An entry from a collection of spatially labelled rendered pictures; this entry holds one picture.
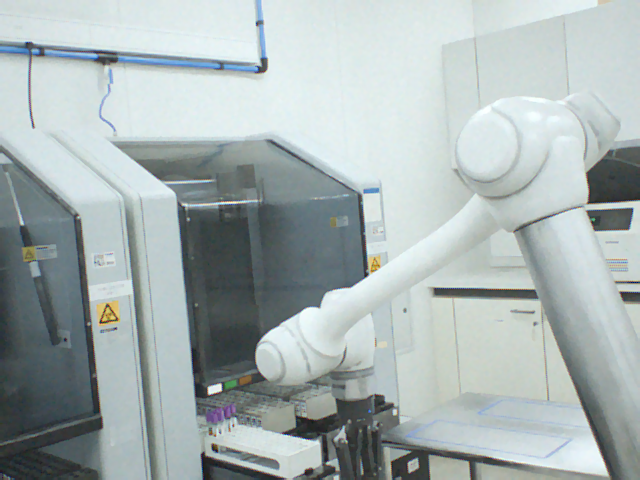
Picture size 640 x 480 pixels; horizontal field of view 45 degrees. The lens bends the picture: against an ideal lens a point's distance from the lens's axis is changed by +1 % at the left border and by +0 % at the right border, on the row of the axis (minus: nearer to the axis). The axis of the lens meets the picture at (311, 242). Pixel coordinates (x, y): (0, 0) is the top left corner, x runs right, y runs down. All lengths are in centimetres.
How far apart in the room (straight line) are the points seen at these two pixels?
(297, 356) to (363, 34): 287
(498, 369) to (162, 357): 262
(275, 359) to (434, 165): 312
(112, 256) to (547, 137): 97
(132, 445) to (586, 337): 103
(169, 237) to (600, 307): 101
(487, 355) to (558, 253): 309
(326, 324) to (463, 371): 295
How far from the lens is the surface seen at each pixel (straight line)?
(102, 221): 168
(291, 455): 169
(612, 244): 374
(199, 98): 327
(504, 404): 213
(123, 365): 172
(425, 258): 133
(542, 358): 400
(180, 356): 180
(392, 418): 220
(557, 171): 107
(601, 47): 409
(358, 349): 149
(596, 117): 123
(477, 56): 443
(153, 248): 175
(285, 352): 135
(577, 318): 108
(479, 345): 417
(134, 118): 308
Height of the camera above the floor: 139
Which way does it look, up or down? 3 degrees down
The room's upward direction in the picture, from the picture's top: 5 degrees counter-clockwise
